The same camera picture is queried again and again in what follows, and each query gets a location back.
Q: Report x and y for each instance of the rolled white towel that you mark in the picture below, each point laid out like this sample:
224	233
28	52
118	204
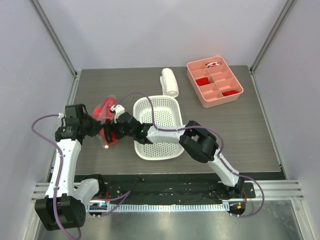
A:
169	83

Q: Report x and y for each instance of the pink compartment organizer tray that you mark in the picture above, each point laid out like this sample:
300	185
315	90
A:
221	78

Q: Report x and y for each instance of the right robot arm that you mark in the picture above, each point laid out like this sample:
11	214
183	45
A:
195	139

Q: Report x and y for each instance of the red block tray front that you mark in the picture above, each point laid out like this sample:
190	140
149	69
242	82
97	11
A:
230	93

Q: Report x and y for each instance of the white perforated plastic basket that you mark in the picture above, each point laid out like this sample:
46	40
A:
164	112

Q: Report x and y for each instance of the red white item in tray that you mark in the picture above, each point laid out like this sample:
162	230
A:
212	64

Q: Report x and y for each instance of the clear zip top bag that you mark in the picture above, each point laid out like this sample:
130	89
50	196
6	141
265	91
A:
102	113

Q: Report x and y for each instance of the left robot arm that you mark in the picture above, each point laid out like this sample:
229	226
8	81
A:
64	205

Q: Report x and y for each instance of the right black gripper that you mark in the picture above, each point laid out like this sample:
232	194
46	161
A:
114	131

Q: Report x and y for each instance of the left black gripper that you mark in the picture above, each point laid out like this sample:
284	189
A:
97	125

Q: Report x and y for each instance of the red block in tray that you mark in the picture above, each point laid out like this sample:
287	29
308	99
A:
202	81

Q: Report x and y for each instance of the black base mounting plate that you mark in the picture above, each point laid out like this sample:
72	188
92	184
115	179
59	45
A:
172	189

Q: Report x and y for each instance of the white slotted cable duct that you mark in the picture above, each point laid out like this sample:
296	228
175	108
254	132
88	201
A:
130	208

